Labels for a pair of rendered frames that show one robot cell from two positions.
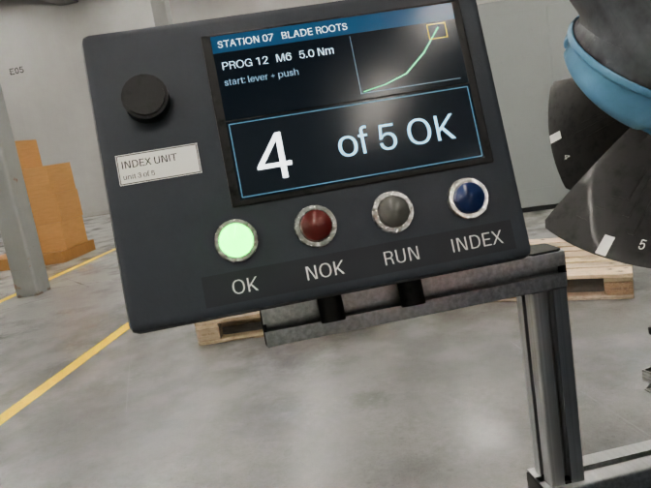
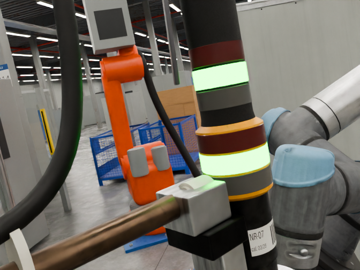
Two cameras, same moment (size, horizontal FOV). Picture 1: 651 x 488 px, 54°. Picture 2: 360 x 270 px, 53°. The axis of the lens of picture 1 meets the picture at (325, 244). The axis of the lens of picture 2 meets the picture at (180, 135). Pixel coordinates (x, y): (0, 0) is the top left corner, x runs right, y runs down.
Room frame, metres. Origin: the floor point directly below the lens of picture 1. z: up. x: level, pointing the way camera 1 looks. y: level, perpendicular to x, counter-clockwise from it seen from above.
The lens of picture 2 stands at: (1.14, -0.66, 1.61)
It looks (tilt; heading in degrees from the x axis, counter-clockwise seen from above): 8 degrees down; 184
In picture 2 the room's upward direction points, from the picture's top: 11 degrees counter-clockwise
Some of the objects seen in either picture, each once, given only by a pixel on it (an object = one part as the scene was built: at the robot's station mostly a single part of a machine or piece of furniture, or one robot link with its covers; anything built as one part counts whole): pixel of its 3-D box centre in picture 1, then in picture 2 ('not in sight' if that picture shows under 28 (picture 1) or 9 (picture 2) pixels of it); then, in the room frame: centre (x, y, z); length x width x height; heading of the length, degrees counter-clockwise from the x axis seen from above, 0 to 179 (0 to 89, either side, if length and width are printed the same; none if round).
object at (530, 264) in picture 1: (414, 292); not in sight; (0.48, -0.06, 1.04); 0.24 x 0.03 x 0.03; 97
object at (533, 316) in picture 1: (548, 366); not in sight; (0.49, -0.16, 0.96); 0.03 x 0.03 x 0.20; 7
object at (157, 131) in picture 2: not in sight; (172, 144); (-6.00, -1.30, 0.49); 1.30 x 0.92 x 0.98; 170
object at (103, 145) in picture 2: not in sight; (125, 152); (-6.14, -2.31, 0.49); 1.27 x 0.88 x 0.98; 170
